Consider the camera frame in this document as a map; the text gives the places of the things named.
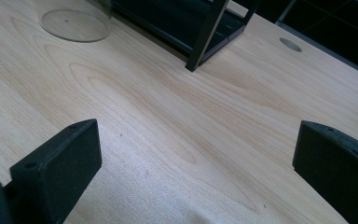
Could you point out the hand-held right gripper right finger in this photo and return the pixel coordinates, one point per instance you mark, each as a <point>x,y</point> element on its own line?
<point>338,168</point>

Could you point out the black metal rack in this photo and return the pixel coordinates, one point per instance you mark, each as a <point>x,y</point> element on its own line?
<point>195,28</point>

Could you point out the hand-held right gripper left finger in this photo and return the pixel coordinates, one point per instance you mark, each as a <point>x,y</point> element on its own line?
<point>59,171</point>

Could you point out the clear glass cup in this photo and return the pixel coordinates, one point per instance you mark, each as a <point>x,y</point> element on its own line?
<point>74,25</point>

